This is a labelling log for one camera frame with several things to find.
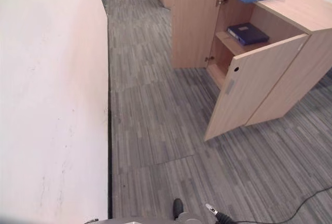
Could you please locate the metal cabinet door hinge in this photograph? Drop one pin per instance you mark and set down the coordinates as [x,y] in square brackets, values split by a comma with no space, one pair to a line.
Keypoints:
[220,1]
[209,59]

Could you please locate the black wall baseboard strip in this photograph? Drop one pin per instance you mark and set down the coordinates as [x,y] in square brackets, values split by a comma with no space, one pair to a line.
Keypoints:
[110,161]

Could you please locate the light wood office cabinet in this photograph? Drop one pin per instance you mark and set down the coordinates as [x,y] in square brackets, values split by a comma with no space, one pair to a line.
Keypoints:
[298,14]

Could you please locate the right wooden cabinet door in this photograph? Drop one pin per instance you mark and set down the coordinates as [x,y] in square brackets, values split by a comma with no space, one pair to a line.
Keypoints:
[259,84]

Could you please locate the dark blue binder folder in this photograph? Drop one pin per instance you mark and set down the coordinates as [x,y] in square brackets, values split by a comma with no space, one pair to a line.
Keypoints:
[249,34]

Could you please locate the wooden cabinet door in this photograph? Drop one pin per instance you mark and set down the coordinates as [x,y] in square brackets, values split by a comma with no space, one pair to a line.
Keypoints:
[194,27]
[259,84]

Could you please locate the dark robot foot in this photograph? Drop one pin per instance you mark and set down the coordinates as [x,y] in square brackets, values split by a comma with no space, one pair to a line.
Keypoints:
[178,208]

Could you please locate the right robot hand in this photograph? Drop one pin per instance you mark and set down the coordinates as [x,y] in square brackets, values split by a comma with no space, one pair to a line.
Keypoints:
[223,216]

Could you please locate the left wooden cabinet door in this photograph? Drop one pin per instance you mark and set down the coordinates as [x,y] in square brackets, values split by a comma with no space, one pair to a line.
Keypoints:
[194,27]

